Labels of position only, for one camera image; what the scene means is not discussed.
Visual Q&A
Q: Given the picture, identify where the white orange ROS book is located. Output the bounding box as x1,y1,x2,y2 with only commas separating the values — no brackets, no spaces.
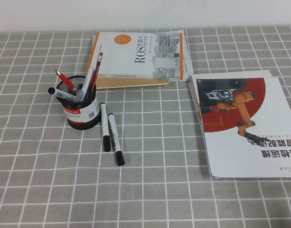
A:
86,31,186,80

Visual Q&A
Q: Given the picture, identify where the clear gel pen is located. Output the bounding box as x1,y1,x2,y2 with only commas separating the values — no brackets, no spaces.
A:
75,67,95,102

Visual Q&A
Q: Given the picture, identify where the red ballpoint pen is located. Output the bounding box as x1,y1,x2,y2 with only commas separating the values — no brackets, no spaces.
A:
54,68,75,90

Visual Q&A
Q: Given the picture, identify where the white brochure underneath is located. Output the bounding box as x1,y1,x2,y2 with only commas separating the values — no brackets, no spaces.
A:
188,69,291,180

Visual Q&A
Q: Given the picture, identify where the white marker black cap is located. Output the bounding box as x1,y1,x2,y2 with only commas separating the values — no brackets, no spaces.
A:
107,113,126,167
99,102,111,152

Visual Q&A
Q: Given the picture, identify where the red ink gel pen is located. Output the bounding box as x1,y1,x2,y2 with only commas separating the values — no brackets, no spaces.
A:
86,62,98,95

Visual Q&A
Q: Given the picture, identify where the black mesh pen holder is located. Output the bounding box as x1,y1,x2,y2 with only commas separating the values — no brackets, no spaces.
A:
57,75,100,131

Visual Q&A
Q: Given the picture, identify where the white marker with barcode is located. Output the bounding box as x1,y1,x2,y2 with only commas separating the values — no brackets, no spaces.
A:
48,86,83,102

